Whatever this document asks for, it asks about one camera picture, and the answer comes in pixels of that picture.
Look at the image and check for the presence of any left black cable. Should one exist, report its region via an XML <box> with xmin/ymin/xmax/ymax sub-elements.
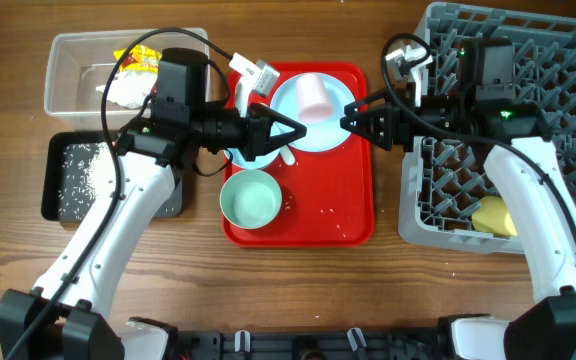
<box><xmin>5</xmin><ymin>27</ymin><xmax>234</xmax><ymax>360</ymax></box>

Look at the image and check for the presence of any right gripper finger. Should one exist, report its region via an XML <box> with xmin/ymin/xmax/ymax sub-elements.
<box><xmin>340</xmin><ymin>117</ymin><xmax>393</xmax><ymax>150</ymax></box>
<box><xmin>344</xmin><ymin>89</ymin><xmax>393</xmax><ymax>120</ymax></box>

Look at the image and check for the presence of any black cable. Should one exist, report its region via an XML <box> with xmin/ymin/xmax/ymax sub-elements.
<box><xmin>5</xmin><ymin>27</ymin><xmax>234</xmax><ymax>360</ymax></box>
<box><xmin>380</xmin><ymin>32</ymin><xmax>576</xmax><ymax>351</ymax></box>

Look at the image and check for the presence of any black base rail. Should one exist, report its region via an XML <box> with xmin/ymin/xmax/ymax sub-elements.
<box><xmin>166</xmin><ymin>327</ymin><xmax>446</xmax><ymax>360</ymax></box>

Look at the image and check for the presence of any grey dishwasher rack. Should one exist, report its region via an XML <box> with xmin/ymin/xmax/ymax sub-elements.
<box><xmin>399</xmin><ymin>2</ymin><xmax>576</xmax><ymax>254</ymax></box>

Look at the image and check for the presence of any green bowl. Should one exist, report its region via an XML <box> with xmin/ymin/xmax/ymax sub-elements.
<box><xmin>219</xmin><ymin>170</ymin><xmax>282</xmax><ymax>230</ymax></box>

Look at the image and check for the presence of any white plastic spoon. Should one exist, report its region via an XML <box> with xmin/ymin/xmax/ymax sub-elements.
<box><xmin>279</xmin><ymin>146</ymin><xmax>296</xmax><ymax>166</ymax></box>

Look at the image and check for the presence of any right black cable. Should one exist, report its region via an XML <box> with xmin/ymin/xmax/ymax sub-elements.
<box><xmin>380</xmin><ymin>32</ymin><xmax>576</xmax><ymax>351</ymax></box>

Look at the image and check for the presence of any yellow plastic cup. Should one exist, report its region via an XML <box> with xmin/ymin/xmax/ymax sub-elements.
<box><xmin>471</xmin><ymin>196</ymin><xmax>518</xmax><ymax>236</ymax></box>

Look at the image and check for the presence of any pink plastic cup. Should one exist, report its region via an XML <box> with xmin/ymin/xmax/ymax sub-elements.
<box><xmin>296</xmin><ymin>73</ymin><xmax>334</xmax><ymax>124</ymax></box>

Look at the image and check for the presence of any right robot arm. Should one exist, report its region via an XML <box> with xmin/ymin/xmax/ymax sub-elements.
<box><xmin>340</xmin><ymin>33</ymin><xmax>576</xmax><ymax>359</ymax></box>

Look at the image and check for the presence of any red serving tray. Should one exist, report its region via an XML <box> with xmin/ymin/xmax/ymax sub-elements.
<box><xmin>222</xmin><ymin>62</ymin><xmax>375</xmax><ymax>248</ymax></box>

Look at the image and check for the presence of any red yellow snack wrapper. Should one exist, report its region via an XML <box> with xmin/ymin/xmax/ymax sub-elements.
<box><xmin>119</xmin><ymin>45</ymin><xmax>162</xmax><ymax>74</ymax></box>

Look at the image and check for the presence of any white napkin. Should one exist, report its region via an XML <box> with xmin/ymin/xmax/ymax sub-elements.
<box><xmin>107</xmin><ymin>70</ymin><xmax>157</xmax><ymax>109</ymax></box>

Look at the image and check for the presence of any light blue bowl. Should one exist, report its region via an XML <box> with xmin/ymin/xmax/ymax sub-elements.
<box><xmin>227</xmin><ymin>144</ymin><xmax>282</xmax><ymax>170</ymax></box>

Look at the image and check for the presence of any large light blue plate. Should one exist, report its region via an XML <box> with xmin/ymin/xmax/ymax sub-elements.
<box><xmin>270</xmin><ymin>73</ymin><xmax>355</xmax><ymax>152</ymax></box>

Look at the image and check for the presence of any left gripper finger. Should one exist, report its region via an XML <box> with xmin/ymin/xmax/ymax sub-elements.
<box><xmin>250</xmin><ymin>103</ymin><xmax>307</xmax><ymax>133</ymax></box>
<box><xmin>255</xmin><ymin>128</ymin><xmax>307</xmax><ymax>156</ymax></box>

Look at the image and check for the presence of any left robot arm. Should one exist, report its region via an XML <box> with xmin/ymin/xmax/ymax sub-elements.
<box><xmin>0</xmin><ymin>48</ymin><xmax>306</xmax><ymax>359</ymax></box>

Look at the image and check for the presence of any black plastic tray bin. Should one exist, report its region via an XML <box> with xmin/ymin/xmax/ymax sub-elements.
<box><xmin>40</xmin><ymin>130</ymin><xmax>185</xmax><ymax>223</ymax></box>

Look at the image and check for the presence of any clear plastic bin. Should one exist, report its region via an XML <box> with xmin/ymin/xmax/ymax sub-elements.
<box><xmin>44</xmin><ymin>29</ymin><xmax>210</xmax><ymax>130</ymax></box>

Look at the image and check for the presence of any white rice pile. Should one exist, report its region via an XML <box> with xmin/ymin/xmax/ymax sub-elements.
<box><xmin>57</xmin><ymin>142</ymin><xmax>115</xmax><ymax>222</ymax></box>

